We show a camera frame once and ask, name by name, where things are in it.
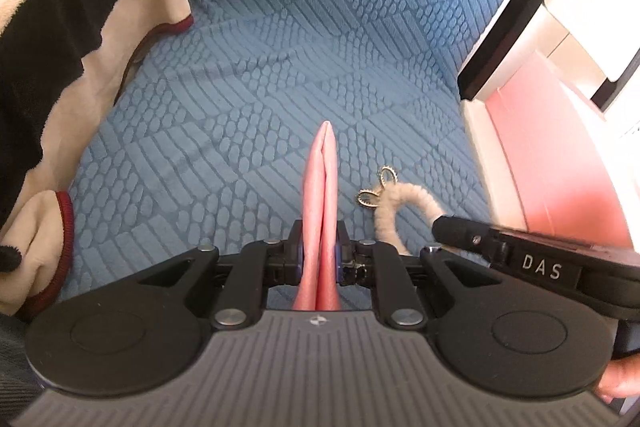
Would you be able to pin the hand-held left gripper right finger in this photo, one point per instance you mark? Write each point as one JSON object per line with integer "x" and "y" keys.
{"x": 343, "y": 257}

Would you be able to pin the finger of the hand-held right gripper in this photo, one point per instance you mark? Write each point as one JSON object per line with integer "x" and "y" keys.
{"x": 462, "y": 234}

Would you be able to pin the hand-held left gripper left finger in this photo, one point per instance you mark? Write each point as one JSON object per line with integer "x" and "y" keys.
{"x": 296, "y": 257}

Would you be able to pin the pink box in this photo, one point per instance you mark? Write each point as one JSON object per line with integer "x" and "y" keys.
{"x": 550, "y": 157}

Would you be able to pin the person's right hand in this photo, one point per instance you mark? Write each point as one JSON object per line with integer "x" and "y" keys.
{"x": 622, "y": 377}

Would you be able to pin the blue textured floor chair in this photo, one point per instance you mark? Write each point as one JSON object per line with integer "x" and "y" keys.
{"x": 300, "y": 32}

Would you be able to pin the white folding chair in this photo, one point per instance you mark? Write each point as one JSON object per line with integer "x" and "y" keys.
{"x": 505, "y": 7}

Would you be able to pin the dark cloth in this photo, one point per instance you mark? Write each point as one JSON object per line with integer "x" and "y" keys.
{"x": 15, "y": 357}

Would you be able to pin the striped fleece blanket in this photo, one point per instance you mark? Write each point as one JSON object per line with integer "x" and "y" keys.
{"x": 75, "y": 7}

